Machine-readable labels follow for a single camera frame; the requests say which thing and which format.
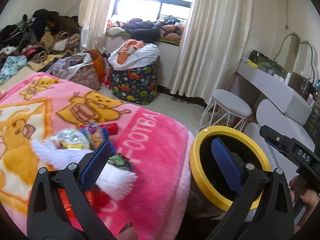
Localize pink cartoon bear blanket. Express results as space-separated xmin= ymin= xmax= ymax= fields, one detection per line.
xmin=1 ymin=73 xmax=194 ymax=239

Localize right hand painted nails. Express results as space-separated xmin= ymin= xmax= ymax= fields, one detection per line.
xmin=295 ymin=189 xmax=319 ymax=233

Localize red cylinder roller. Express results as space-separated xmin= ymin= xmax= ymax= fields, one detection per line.
xmin=79 ymin=121 xmax=119 ymax=135

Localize white curved cabinet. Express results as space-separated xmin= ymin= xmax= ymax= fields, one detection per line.
xmin=244 ymin=99 xmax=315 ymax=182

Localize purple snack wrapper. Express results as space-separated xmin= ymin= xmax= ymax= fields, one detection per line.
xmin=80 ymin=123 xmax=109 ymax=150

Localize dark nut snack wrapper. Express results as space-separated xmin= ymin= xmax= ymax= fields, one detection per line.
xmin=107 ymin=153 xmax=135 ymax=171

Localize left hand thumb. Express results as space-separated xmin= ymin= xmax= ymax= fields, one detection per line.
xmin=117 ymin=222 xmax=138 ymax=240

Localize dinosaur print laundry basket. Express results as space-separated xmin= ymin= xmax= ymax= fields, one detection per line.
xmin=109 ymin=57 xmax=159 ymax=105

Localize clothes on window sill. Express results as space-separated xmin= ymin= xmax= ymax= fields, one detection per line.
xmin=106 ymin=16 xmax=184 ymax=43

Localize light blue garment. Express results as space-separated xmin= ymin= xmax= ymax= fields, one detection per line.
xmin=0 ymin=55 xmax=27 ymax=85

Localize white vanity desk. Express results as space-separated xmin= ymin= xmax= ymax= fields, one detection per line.
xmin=236 ymin=62 xmax=312 ymax=126

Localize dark cosmetic bag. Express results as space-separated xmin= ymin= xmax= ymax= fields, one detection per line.
xmin=248 ymin=50 xmax=287 ymax=78

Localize yellow rimmed trash bin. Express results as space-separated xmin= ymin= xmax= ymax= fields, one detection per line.
xmin=185 ymin=126 xmax=271 ymax=219

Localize orange bag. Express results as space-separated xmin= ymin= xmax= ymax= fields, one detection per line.
xmin=86 ymin=50 xmax=106 ymax=83

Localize silver foil lid cup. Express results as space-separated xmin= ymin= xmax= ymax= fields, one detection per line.
xmin=49 ymin=128 xmax=91 ymax=150

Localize cream curtain left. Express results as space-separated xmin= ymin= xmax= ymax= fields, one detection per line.
xmin=78 ymin=0 xmax=111 ymax=51

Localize cream curtain right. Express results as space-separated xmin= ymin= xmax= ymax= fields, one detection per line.
xmin=168 ymin=0 xmax=253 ymax=103

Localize cream curtain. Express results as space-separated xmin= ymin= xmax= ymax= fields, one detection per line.
xmin=168 ymin=0 xmax=253 ymax=103
xmin=78 ymin=0 xmax=111 ymax=51

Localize white wire frame stool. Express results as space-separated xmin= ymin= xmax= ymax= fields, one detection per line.
xmin=197 ymin=89 xmax=252 ymax=133

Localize white cloth in basket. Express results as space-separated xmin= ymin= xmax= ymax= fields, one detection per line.
xmin=108 ymin=39 xmax=159 ymax=71

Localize red plastic wrapper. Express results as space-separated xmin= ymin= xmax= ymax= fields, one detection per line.
xmin=58 ymin=187 xmax=111 ymax=230

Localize pile of clothes on bed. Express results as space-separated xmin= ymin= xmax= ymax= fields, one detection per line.
xmin=1 ymin=9 xmax=80 ymax=72

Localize floral fabric bag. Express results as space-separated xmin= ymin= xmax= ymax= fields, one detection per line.
xmin=70 ymin=64 xmax=101 ymax=91

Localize vanity mirror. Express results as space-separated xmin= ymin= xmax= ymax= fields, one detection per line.
xmin=273 ymin=33 xmax=318 ymax=85

